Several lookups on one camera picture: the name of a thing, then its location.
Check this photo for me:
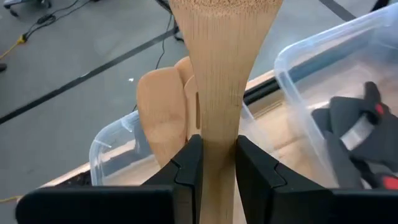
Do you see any clear plastic bin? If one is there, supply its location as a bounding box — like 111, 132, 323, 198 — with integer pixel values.
273, 2, 398, 190
89, 70, 282, 187

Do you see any slotted wooden spoon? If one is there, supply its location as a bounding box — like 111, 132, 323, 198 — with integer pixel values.
174, 55, 202, 141

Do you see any yellow extension cable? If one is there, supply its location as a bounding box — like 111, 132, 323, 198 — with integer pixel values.
0, 33, 28, 60

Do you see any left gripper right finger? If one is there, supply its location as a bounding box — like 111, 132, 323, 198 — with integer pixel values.
236, 135, 398, 224

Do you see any black fan cord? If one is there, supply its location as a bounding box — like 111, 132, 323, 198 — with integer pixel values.
133, 12, 175, 113

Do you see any solid wooden spatula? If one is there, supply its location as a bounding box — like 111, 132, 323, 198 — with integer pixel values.
136, 66, 191, 169
169, 0, 284, 224

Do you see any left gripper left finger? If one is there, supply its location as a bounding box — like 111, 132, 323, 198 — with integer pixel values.
15, 134, 205, 224

